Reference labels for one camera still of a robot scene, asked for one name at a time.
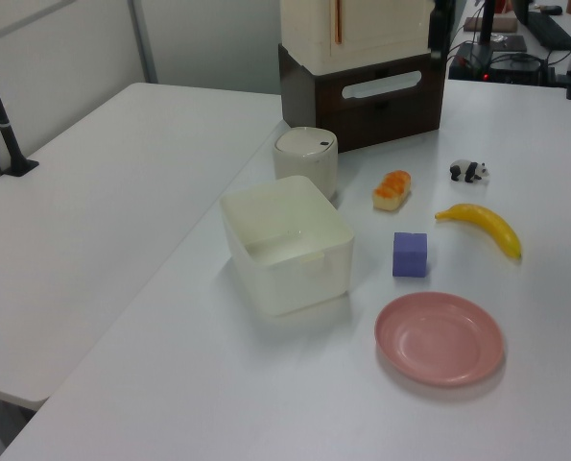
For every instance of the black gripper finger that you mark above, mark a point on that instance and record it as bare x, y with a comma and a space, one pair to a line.
437, 33
450, 8

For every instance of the purple cube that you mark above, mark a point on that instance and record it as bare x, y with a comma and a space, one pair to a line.
410, 257

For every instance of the pink plate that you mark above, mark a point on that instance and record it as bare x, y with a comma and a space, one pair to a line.
438, 341

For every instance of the brown cardboard box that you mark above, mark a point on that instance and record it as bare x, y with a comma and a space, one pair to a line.
472, 24

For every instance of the black upright background pole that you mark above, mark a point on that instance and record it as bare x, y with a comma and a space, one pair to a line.
486, 21

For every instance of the cream plastic cabinet box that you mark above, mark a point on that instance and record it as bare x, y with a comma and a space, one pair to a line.
381, 29

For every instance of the dark notebook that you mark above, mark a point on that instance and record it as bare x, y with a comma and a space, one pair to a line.
513, 43

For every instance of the black electronics box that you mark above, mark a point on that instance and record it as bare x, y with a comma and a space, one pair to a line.
506, 72

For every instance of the dark brown drawer cabinet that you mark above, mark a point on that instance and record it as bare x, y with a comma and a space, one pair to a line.
386, 120

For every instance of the black keyboard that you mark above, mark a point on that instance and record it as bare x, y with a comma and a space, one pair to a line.
551, 29

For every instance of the toy panda figure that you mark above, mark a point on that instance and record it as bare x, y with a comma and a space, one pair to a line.
467, 171

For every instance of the toy bread with orange topping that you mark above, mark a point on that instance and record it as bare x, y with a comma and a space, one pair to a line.
391, 192

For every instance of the small cream trash can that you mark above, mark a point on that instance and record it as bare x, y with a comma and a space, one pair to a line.
304, 165

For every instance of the yellow toy banana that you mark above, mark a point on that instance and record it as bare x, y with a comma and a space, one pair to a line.
491, 225

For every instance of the white rectangular plastic bin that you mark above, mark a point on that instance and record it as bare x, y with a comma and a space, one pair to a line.
290, 283

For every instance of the black clamped stand pole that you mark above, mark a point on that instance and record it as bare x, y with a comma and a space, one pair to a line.
4, 129

